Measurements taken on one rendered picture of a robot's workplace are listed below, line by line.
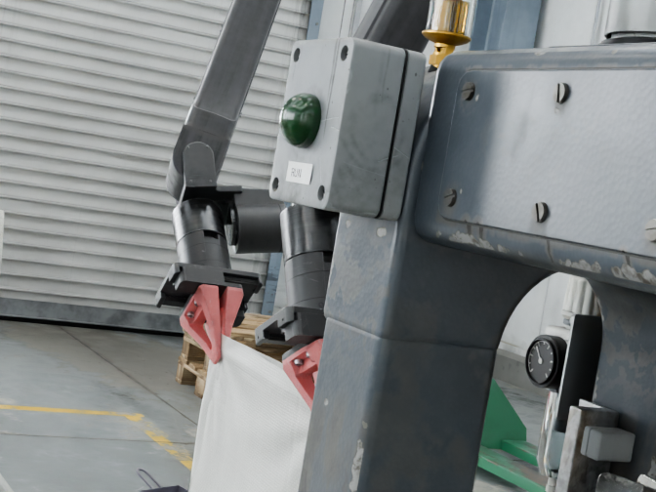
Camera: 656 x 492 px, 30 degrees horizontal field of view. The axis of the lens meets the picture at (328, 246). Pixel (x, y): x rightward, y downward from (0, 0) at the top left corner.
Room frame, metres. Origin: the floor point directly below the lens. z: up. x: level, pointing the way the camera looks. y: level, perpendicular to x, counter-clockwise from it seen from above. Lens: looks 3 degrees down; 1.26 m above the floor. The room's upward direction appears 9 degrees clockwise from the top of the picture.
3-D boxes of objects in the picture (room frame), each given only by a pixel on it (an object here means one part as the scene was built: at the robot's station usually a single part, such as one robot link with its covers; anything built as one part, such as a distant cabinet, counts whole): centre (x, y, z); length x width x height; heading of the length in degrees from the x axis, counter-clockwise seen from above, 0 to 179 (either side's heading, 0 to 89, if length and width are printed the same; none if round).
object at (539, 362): (0.84, -0.16, 1.16); 0.04 x 0.02 x 0.04; 27
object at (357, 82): (0.67, 0.00, 1.29); 0.08 x 0.05 x 0.09; 27
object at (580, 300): (0.85, -0.18, 1.14); 0.05 x 0.04 x 0.16; 117
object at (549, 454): (0.85, -0.18, 1.11); 0.03 x 0.03 x 0.06
